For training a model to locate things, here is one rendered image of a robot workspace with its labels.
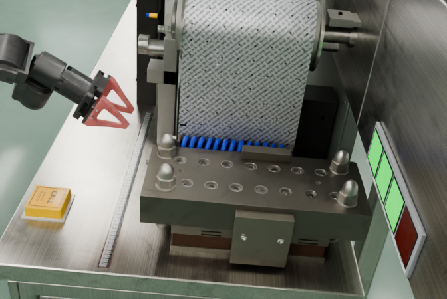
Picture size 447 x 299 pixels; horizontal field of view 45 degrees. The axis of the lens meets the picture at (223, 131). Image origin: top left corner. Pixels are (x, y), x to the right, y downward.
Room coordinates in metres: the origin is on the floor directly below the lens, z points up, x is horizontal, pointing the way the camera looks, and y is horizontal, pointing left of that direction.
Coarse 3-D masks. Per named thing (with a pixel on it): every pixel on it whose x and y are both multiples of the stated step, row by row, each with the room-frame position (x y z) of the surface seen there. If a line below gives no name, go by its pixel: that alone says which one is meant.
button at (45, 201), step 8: (40, 192) 0.82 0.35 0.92; (48, 192) 0.82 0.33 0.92; (56, 192) 0.82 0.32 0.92; (64, 192) 0.83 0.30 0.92; (32, 200) 0.79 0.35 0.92; (40, 200) 0.80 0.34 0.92; (48, 200) 0.80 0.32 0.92; (56, 200) 0.80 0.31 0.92; (64, 200) 0.80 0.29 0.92; (32, 208) 0.77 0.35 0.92; (40, 208) 0.78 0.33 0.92; (48, 208) 0.78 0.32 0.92; (56, 208) 0.78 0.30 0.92; (64, 208) 0.79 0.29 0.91; (32, 216) 0.77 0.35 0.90; (40, 216) 0.77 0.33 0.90; (48, 216) 0.77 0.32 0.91; (56, 216) 0.77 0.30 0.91
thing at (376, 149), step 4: (376, 136) 0.69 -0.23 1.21; (372, 140) 0.70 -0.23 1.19; (376, 140) 0.69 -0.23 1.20; (372, 144) 0.70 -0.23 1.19; (376, 144) 0.68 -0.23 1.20; (380, 144) 0.67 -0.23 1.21; (372, 148) 0.69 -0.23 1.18; (376, 148) 0.68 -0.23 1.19; (380, 148) 0.66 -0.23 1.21; (372, 152) 0.69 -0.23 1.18; (376, 152) 0.67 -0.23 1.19; (380, 152) 0.66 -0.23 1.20; (368, 156) 0.70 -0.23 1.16; (372, 156) 0.68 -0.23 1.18; (376, 156) 0.67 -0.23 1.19; (372, 160) 0.68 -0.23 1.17; (376, 160) 0.66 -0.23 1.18; (372, 164) 0.68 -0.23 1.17; (376, 164) 0.66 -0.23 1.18; (372, 168) 0.67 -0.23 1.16; (376, 168) 0.66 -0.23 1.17
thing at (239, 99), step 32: (192, 64) 0.91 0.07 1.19; (224, 64) 0.91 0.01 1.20; (256, 64) 0.91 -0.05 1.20; (288, 64) 0.91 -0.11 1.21; (192, 96) 0.91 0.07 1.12; (224, 96) 0.91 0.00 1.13; (256, 96) 0.91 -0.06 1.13; (288, 96) 0.91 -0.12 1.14; (192, 128) 0.91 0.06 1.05; (224, 128) 0.91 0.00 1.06; (256, 128) 0.91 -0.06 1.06; (288, 128) 0.92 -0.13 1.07
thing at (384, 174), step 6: (384, 156) 0.64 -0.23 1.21; (384, 162) 0.63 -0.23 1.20; (384, 168) 0.63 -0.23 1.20; (378, 174) 0.64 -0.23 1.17; (384, 174) 0.62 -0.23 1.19; (390, 174) 0.60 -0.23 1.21; (378, 180) 0.63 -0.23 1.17; (384, 180) 0.61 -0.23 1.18; (378, 186) 0.63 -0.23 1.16; (384, 186) 0.61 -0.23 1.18; (384, 192) 0.60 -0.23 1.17
